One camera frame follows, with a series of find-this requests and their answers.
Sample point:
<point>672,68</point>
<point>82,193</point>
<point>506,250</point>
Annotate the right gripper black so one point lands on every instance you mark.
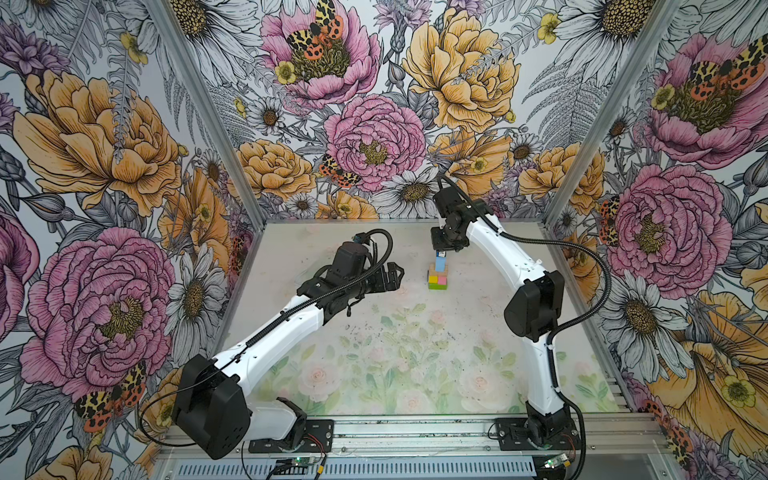
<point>439,244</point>

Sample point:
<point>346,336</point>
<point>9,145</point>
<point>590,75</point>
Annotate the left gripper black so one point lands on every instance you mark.
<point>393,281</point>

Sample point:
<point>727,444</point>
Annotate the light blue cube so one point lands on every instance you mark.
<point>440,263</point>

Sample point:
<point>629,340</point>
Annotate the natural wood rectangular block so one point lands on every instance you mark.
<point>433,272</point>

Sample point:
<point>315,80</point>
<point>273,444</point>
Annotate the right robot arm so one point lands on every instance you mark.
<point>533,310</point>

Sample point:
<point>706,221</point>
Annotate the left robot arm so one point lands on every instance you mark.
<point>212,406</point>

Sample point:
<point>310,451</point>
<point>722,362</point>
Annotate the right aluminium corner post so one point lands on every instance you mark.
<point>650,37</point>

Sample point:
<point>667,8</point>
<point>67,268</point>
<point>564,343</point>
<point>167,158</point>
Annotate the aluminium corner post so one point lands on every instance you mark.
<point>650,37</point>
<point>185,67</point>

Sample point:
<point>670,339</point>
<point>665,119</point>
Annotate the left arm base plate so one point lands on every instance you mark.
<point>313,436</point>

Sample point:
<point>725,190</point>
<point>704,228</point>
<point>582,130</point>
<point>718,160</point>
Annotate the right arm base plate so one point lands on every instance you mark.
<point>516,433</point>

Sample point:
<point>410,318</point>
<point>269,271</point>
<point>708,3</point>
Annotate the white vented cable duct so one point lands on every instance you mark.
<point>499,467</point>

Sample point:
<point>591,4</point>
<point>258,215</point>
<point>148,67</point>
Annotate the aluminium front rail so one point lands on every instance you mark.
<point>618,433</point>

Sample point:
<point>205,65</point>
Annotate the left aluminium corner post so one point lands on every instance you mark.
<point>185,67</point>

